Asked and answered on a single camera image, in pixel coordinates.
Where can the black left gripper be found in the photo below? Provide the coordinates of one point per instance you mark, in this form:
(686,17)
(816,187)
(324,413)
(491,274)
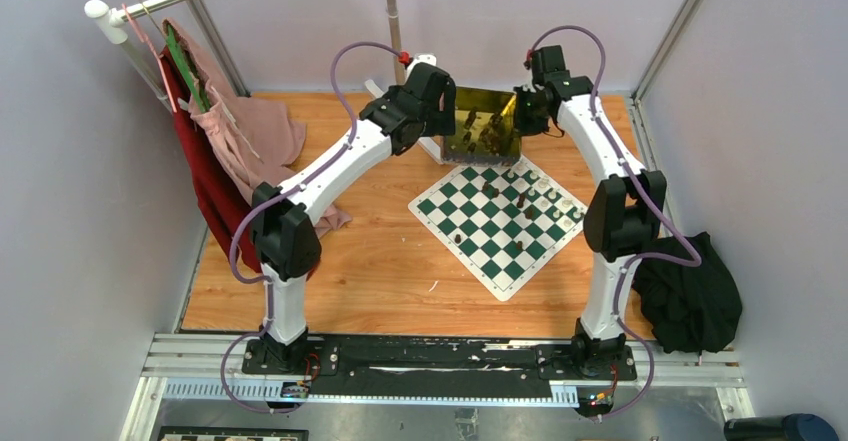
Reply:
(440,122)

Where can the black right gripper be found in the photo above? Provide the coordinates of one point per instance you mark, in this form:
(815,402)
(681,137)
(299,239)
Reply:
(526,126)

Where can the yellow tin box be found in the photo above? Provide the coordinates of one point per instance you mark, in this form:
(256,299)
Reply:
(485,132)

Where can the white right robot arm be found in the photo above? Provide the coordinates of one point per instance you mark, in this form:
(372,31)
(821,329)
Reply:
(618,224)

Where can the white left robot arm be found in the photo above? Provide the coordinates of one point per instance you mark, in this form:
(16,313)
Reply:
(283,230)

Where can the dark chess piece center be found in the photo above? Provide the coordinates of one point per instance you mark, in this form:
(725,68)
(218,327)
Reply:
(489,190)

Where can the green white chess mat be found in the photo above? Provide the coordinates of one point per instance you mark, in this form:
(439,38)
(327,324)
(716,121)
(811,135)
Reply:
(490,227)

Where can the white clothes rack stand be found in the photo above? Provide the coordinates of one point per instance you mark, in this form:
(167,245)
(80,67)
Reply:
(430,145)

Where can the pink cloth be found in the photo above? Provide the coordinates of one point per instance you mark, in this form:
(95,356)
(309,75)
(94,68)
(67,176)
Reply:
(252,146)

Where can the red cloth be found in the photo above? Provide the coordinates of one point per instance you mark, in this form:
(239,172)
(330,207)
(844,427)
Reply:
(212,186)

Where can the green hanger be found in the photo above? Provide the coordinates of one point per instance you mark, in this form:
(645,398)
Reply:
(186,67)

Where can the black cloth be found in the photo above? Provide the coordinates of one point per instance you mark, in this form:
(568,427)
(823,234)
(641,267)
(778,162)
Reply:
(690,309)

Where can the white rack bar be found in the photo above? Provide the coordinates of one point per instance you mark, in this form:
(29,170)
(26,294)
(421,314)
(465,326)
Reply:
(111,22)

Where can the dark blue cylinder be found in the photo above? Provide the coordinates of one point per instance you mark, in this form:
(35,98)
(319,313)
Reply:
(792,427)

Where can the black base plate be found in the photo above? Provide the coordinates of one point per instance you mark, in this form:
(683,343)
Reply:
(434,367)

